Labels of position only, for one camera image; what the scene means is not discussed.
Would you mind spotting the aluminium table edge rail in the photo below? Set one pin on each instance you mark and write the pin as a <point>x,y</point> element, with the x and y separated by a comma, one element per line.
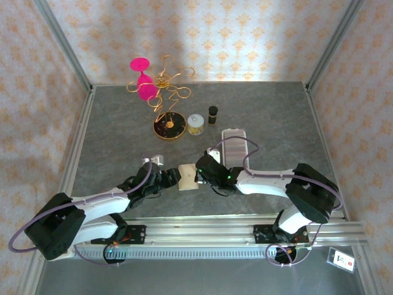
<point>79,129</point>
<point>323,138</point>

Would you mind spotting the small black bottle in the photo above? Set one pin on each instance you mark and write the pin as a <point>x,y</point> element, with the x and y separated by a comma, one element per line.
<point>212,115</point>

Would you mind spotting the white label badge red mark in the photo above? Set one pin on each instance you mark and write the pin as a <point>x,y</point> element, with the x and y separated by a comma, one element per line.
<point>340,259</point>

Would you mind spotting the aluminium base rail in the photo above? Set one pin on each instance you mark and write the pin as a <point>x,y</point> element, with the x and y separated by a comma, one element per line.
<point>199,233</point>

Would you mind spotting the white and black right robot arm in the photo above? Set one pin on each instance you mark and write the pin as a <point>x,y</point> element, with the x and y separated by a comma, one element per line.
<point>264,184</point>

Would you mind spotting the aluminium frame post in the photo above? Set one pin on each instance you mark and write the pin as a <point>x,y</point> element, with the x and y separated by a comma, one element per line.
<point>336,40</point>
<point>61,40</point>

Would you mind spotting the clear plastic card tray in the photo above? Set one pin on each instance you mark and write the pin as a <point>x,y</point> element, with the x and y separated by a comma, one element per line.
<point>235,147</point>

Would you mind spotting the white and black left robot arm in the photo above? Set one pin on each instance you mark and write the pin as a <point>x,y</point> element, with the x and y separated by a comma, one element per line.
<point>101,204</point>

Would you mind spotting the beige card holder wallet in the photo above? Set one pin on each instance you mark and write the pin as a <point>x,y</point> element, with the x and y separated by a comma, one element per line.
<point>187,176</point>

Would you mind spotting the small yellow jar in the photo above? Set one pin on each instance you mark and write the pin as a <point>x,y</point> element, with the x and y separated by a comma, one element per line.
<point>195,123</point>

